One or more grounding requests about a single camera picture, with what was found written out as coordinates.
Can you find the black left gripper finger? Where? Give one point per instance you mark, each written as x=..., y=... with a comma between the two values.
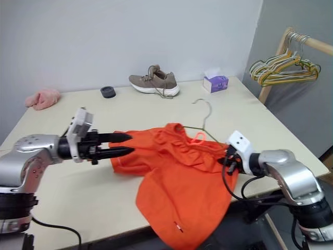
x=117, y=137
x=117, y=152

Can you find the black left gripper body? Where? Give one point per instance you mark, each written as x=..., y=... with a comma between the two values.
x=88, y=149

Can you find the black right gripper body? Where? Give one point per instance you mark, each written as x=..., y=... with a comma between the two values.
x=232, y=162

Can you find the orange shorts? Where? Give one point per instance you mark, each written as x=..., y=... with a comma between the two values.
x=182, y=195

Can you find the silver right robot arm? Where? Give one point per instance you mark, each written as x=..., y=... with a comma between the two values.
x=291, y=166

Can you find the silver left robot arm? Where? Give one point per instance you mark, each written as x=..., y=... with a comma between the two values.
x=33, y=145

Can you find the black round container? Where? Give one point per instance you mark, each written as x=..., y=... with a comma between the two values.
x=108, y=92

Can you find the black table leg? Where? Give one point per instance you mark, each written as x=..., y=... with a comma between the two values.
x=257, y=213

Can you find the taupe sneaker with white sole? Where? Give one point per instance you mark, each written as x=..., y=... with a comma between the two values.
x=151, y=80

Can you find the pink fuzzy slipper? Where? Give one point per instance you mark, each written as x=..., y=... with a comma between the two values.
x=44, y=99

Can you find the wooden clothes rack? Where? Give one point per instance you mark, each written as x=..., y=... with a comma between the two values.
x=265, y=93

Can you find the purple tissue box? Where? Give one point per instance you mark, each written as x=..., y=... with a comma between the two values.
x=218, y=83

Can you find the bunch of coloured hangers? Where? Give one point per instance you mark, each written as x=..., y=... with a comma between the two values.
x=287, y=57

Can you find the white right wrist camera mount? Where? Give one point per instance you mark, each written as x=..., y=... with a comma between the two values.
x=240, y=142

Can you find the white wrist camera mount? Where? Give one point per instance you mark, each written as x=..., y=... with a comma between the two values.
x=80, y=122
x=240, y=142

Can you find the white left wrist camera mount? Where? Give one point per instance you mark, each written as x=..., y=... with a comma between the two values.
x=80, y=122

